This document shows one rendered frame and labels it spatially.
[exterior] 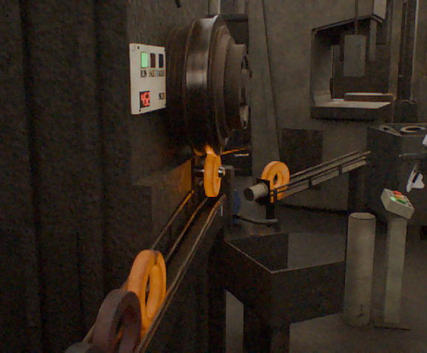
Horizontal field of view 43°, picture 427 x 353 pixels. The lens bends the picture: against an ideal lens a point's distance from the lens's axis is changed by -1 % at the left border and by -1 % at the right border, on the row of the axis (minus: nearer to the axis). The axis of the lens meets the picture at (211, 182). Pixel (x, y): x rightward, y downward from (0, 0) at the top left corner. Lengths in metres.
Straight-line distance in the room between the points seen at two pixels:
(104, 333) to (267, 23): 3.83
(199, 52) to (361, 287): 1.42
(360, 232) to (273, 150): 2.20
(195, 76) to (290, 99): 2.93
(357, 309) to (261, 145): 2.33
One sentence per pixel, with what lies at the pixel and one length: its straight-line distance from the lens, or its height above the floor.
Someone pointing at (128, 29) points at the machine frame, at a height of 1.28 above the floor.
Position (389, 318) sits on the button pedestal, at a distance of 2.74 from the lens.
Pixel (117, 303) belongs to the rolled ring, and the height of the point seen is 0.74.
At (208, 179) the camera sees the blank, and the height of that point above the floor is 0.81.
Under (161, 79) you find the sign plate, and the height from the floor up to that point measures 1.15.
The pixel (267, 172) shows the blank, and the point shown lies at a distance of 2.30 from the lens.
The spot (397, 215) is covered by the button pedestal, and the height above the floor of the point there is 0.55.
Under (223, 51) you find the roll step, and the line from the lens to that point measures 1.73.
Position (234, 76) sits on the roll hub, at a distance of 1.72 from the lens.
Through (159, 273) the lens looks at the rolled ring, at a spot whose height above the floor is 0.70.
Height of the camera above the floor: 1.18
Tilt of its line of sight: 12 degrees down
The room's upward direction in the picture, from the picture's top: straight up
